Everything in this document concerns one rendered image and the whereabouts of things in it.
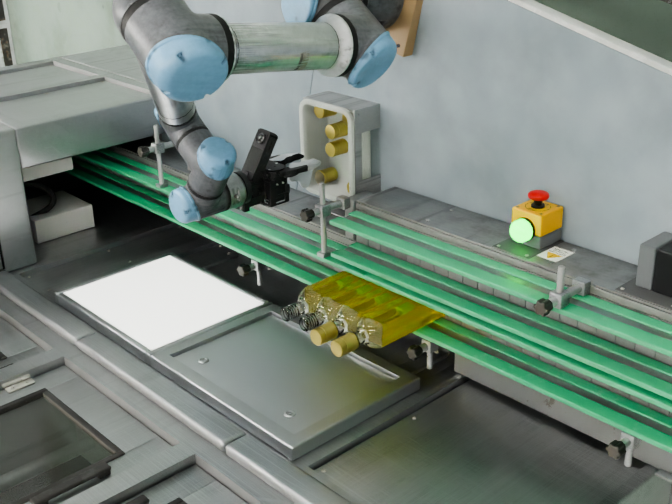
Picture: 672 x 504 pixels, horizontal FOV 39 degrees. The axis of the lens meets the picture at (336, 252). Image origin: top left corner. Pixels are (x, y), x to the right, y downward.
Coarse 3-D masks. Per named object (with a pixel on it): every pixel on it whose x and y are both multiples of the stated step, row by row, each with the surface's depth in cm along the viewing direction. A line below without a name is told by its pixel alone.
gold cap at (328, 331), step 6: (324, 324) 181; (330, 324) 181; (312, 330) 180; (318, 330) 179; (324, 330) 179; (330, 330) 180; (336, 330) 181; (312, 336) 180; (318, 336) 179; (324, 336) 179; (330, 336) 180; (336, 336) 181; (318, 342) 179; (324, 342) 180
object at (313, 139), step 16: (304, 112) 214; (352, 112) 205; (304, 128) 215; (320, 128) 218; (352, 128) 203; (304, 144) 217; (320, 144) 220; (352, 144) 204; (304, 160) 218; (320, 160) 221; (336, 160) 221; (352, 160) 206; (352, 176) 207; (336, 192) 216; (352, 192) 209
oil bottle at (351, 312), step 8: (384, 288) 192; (368, 296) 189; (376, 296) 189; (384, 296) 189; (392, 296) 189; (400, 296) 190; (344, 304) 186; (352, 304) 186; (360, 304) 186; (368, 304) 186; (376, 304) 186; (384, 304) 187; (344, 312) 184; (352, 312) 183; (360, 312) 183; (344, 320) 183; (352, 320) 182; (352, 328) 183
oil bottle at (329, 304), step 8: (360, 280) 196; (344, 288) 193; (352, 288) 193; (360, 288) 193; (368, 288) 193; (376, 288) 193; (328, 296) 190; (336, 296) 190; (344, 296) 190; (352, 296) 189; (360, 296) 190; (320, 304) 188; (328, 304) 187; (336, 304) 187; (328, 312) 186; (336, 312) 187; (328, 320) 187
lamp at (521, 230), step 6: (516, 222) 175; (522, 222) 175; (528, 222) 175; (510, 228) 176; (516, 228) 175; (522, 228) 174; (528, 228) 174; (534, 228) 175; (510, 234) 177; (516, 234) 175; (522, 234) 174; (528, 234) 174; (534, 234) 176; (516, 240) 176; (522, 240) 175; (528, 240) 176
